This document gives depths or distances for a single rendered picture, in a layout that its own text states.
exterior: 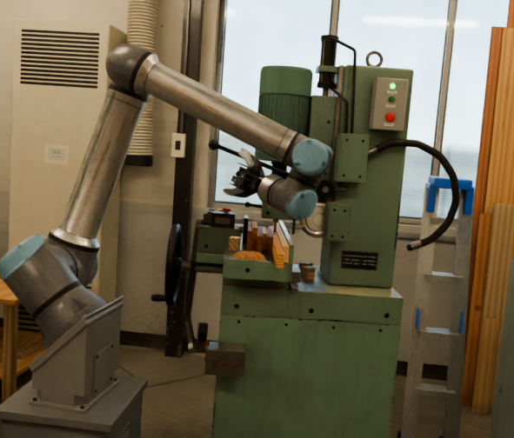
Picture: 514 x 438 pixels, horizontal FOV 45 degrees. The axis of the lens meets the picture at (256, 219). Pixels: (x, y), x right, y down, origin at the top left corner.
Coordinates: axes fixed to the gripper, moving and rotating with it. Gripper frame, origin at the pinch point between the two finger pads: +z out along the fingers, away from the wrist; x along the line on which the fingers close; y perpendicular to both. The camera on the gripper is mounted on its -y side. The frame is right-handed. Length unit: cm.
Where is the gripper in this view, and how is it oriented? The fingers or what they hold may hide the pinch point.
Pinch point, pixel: (234, 170)
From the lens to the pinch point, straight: 200.5
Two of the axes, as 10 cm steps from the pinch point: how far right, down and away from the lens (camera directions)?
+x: -3.8, 9.2, 1.1
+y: -6.9, -2.0, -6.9
